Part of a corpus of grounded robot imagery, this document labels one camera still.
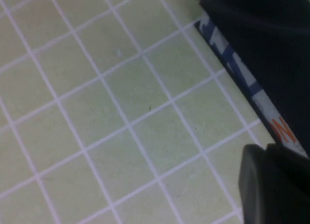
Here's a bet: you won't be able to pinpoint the black glasses case printed sides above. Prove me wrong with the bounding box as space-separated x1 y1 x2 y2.
188 0 310 159

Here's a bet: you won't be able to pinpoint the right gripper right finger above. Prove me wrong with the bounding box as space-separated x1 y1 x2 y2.
266 143 310 191

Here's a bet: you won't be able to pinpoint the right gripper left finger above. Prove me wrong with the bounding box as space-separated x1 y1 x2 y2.
238 143 310 224

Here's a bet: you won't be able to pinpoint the green white-grid tablecloth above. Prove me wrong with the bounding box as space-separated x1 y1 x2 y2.
0 0 276 224

